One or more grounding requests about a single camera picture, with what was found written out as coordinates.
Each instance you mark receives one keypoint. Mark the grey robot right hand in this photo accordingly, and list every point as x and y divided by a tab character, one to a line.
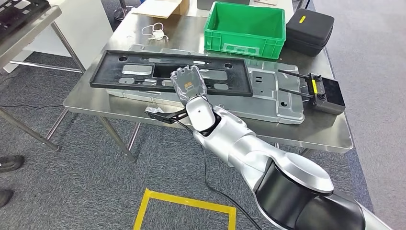
188	84

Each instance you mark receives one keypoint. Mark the black plastic car trim part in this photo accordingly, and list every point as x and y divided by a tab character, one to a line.
19	16
108	76

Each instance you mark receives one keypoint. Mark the silver black robot right arm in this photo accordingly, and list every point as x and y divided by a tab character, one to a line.
241	143

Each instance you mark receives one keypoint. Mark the steel workbench table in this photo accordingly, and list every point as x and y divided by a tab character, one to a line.
317	133

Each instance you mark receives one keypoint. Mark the white face mask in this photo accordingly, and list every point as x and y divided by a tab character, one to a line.
157	35

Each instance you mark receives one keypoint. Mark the green plastic crate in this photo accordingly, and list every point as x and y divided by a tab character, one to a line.
244	41

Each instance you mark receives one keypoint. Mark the open cardboard box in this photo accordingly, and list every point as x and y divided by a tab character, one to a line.
158	8

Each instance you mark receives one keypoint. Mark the stamped grey metal panel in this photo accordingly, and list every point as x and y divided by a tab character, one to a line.
269	104

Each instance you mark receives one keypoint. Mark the grey laptop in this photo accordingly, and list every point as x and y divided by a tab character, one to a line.
222	3

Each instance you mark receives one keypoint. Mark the small brown flat item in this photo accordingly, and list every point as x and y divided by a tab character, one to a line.
265	2

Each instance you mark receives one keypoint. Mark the yellow floor tape rectangle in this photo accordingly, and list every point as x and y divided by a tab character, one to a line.
190	202

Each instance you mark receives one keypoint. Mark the black zip case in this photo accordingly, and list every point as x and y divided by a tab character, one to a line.
311	28

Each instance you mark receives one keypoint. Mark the black antenna remote controller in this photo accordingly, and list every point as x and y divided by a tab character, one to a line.
331	98

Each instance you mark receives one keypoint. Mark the person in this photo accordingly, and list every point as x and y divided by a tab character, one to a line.
11	162

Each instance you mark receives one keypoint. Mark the black camera bracket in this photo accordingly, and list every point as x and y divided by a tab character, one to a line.
168	118

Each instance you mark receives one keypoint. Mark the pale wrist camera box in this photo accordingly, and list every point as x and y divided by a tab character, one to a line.
153	110

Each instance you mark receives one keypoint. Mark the grey metal workbench frame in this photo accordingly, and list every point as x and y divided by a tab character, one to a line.
28	35

